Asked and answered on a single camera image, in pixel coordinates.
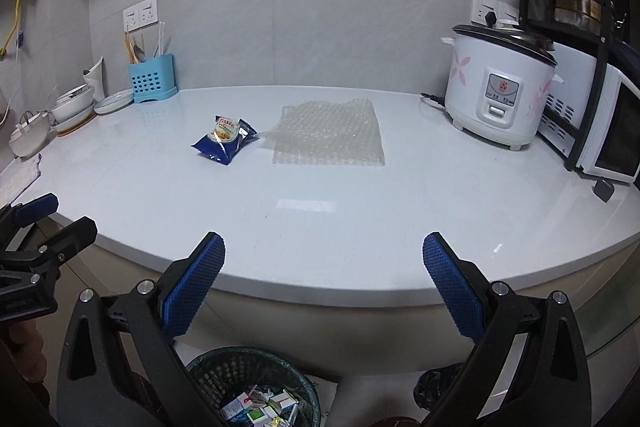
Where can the black kitchen rack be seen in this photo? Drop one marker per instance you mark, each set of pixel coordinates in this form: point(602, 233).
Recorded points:
point(606, 32)

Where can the bubble wrap sheet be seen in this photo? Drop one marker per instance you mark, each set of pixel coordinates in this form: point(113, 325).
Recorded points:
point(330, 137)

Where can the white chopsticks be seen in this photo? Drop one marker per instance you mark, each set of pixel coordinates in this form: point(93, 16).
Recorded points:
point(162, 39)

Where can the wooden chopsticks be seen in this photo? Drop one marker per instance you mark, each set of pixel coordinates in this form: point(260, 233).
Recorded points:
point(129, 47)

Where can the metal pot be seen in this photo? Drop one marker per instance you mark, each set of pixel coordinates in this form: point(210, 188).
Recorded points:
point(575, 7)

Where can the white rice cooker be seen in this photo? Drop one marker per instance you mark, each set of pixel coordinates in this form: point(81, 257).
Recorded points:
point(470, 97)

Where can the patterned white plate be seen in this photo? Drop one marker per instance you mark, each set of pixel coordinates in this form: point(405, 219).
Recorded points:
point(114, 102)

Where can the small white carton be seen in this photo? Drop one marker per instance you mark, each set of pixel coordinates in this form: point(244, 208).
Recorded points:
point(282, 399)

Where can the white ceramic jug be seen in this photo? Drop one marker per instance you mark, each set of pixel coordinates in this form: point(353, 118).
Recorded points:
point(94, 79)

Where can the wooden rimmed plate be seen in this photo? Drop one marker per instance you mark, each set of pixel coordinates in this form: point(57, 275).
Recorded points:
point(75, 127)

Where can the blue utensil holder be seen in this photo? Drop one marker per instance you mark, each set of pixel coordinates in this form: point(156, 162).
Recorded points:
point(152, 82)

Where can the black mesh trash bin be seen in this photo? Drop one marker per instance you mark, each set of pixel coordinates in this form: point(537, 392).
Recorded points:
point(215, 369)

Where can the black plastic bag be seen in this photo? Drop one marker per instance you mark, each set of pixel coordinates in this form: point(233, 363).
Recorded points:
point(435, 387)

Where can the white microwave oven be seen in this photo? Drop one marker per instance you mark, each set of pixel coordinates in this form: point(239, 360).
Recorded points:
point(615, 127)

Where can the blue snack packet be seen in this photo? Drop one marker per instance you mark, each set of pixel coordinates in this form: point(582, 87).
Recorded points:
point(220, 147)

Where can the person's left hand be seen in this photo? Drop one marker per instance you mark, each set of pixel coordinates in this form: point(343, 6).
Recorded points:
point(27, 349)

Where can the metal spoon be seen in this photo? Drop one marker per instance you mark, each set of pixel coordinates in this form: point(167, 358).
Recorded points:
point(141, 54)

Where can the white dish cloth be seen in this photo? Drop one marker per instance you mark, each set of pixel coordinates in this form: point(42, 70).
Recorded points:
point(20, 179)

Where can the white pot with lid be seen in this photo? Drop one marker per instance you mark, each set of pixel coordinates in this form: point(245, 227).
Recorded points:
point(30, 137)

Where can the white wall socket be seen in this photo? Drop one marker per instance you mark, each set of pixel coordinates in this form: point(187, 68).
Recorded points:
point(149, 11)
point(510, 14)
point(131, 17)
point(480, 7)

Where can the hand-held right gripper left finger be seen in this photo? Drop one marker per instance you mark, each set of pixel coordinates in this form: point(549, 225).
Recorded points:
point(192, 287)

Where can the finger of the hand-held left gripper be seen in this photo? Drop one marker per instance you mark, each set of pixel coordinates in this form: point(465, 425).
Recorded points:
point(75, 232)
point(37, 207)

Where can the black power plug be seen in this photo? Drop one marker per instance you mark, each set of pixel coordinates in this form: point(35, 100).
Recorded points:
point(490, 18)

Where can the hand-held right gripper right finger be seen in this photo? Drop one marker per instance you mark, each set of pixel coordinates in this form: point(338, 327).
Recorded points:
point(455, 287)

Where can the white ceramic bowl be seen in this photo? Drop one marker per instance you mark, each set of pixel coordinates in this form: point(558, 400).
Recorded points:
point(72, 104)

